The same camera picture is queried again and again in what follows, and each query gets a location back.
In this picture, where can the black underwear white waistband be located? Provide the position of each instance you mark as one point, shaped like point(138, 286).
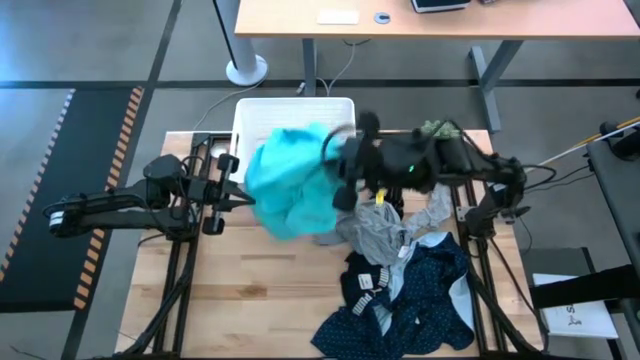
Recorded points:
point(352, 280)

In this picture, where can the black flat bar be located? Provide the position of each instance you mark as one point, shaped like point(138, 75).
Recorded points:
point(590, 287)

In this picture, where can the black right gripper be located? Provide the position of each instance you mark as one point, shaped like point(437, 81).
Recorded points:
point(365, 160)

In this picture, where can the dark grey floor box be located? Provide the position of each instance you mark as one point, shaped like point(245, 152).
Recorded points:
point(555, 260)

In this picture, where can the yellow tag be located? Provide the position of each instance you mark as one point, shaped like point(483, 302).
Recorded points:
point(380, 196)

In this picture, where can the navy dotted shirt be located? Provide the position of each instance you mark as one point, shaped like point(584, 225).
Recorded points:
point(430, 300)

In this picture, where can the white paper sheet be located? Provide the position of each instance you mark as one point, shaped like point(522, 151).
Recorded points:
point(585, 320)

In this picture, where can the black aluminium table frame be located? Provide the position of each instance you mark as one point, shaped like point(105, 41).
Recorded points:
point(200, 140)

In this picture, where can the black mat orange stripes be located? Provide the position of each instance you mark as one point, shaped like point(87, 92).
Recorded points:
point(60, 200)

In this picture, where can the white rod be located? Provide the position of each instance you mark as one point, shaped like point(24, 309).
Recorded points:
point(550, 161)

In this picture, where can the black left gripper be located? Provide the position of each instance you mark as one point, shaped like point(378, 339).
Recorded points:
point(212, 192)

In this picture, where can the grey column round base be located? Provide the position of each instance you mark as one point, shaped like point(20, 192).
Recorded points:
point(245, 70)

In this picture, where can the yellow rod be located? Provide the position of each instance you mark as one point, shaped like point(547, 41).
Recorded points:
point(615, 129)

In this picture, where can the wooden office desk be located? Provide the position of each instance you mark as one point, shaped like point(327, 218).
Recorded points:
point(500, 20)

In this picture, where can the small green potted plant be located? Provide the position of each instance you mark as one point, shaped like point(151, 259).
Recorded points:
point(435, 129)

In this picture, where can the white paper label tag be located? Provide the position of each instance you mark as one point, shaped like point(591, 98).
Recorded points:
point(404, 250)
point(366, 281)

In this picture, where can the teal t-shirt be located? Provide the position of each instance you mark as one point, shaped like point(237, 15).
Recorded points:
point(295, 185)

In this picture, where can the black equipment cart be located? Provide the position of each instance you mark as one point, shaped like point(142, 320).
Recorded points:
point(620, 200)

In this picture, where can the white plastic laundry basket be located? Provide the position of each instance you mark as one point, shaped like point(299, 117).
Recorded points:
point(290, 115)

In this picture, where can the long grey garment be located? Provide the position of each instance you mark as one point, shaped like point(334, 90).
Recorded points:
point(435, 205)

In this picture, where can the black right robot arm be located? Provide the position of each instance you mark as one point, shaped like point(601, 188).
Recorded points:
point(475, 165)

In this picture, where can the grey t-shirt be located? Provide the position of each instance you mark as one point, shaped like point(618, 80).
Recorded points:
point(372, 232)

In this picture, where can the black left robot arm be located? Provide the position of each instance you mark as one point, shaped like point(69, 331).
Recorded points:
point(100, 210)

